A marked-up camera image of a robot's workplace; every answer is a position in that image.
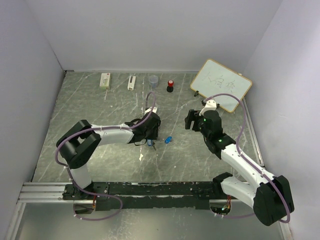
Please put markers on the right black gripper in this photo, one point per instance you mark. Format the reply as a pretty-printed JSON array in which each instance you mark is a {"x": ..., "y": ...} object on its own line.
[{"x": 193, "y": 115}]

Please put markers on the blue tagged key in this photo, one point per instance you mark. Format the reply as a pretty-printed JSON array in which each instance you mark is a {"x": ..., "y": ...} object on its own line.
[
  {"x": 168, "y": 140},
  {"x": 151, "y": 143}
]

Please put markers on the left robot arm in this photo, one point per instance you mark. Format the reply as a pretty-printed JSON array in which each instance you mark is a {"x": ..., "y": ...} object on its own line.
[{"x": 79, "y": 143}]

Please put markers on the white stapler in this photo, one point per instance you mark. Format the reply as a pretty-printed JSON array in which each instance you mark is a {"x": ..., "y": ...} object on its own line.
[{"x": 131, "y": 83}]

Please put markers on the yellow framed whiteboard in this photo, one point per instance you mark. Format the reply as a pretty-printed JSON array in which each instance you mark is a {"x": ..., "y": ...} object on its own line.
[{"x": 215, "y": 79}]

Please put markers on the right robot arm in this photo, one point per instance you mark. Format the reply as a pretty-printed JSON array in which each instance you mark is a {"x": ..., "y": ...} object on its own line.
[{"x": 268, "y": 195}]

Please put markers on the green white staple box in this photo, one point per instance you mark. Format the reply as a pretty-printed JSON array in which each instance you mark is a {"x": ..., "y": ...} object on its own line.
[{"x": 105, "y": 81}]

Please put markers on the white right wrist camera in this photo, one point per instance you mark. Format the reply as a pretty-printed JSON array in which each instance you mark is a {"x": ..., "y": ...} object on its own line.
[{"x": 210, "y": 105}]

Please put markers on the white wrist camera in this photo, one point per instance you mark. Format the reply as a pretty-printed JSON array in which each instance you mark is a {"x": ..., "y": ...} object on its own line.
[
  {"x": 210, "y": 105},
  {"x": 154, "y": 110}
]

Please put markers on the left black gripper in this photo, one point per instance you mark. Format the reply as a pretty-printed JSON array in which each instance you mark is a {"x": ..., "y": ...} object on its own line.
[{"x": 154, "y": 135}]

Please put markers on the aluminium rail frame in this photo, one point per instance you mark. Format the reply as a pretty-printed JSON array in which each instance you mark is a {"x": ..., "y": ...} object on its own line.
[{"x": 44, "y": 215}]

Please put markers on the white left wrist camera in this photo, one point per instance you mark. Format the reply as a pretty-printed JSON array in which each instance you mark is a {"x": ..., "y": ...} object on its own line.
[{"x": 154, "y": 110}]

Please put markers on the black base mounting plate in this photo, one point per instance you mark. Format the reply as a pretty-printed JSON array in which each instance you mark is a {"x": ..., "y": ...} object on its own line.
[{"x": 198, "y": 195}]

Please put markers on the clear cup of paperclips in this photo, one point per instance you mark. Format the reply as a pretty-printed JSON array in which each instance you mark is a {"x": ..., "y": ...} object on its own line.
[{"x": 153, "y": 81}]

